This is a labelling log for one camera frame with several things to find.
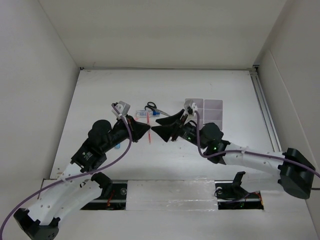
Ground white organizer box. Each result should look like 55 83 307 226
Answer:
185 98 204 109
203 99 223 130

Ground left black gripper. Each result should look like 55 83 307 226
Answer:
102 113 150 153

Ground red pen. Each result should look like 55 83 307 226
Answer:
146 111 152 144

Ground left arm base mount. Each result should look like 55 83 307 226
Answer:
81 181 128 211

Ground white taped panel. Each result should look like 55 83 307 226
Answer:
126 179 218 212

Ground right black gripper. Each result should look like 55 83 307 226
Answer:
151 109 208 150

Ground left white organizer box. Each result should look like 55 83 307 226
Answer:
185 98 204 109

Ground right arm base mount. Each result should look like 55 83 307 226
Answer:
214 182 264 210

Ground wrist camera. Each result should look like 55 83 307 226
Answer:
111 101 131 120
184 99 198 119

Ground right white organizer box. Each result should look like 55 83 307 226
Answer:
203 99 223 130

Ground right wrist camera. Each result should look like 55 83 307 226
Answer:
184 99 198 119

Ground clear glue bottle blue cap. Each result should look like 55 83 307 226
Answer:
135 110 161 118

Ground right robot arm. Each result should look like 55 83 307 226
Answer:
151 110 317 200

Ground black handled scissors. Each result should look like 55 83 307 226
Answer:
144 101 170 117

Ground aluminium rail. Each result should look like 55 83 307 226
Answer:
248 65 282 152

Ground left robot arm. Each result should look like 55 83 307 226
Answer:
13 115 151 240

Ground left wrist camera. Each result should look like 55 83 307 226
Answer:
111 101 131 120

